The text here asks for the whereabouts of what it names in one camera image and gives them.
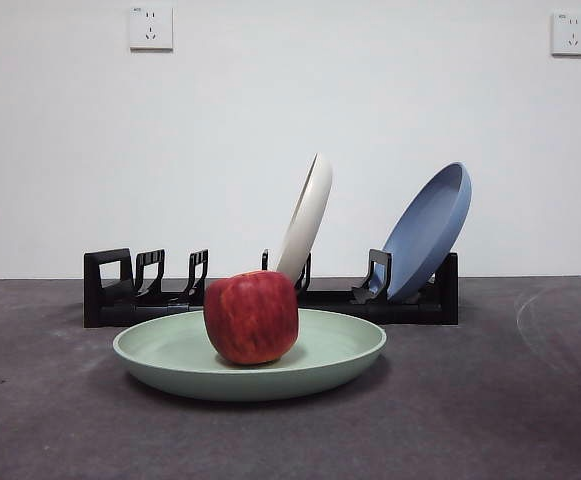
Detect red apple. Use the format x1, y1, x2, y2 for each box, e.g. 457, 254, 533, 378
203, 270, 300, 366

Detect green plate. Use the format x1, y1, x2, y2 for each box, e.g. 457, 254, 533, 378
112, 307, 388, 403

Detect cream plate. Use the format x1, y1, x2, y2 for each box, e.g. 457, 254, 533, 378
273, 152, 334, 291

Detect blue plate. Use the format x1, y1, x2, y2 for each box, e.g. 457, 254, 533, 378
371, 161, 473, 303

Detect black plate rack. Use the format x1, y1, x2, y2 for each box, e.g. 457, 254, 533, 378
83, 248, 460, 329

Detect white wall socket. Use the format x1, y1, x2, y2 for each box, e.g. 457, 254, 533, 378
129, 5, 175, 51
550, 11, 581, 57

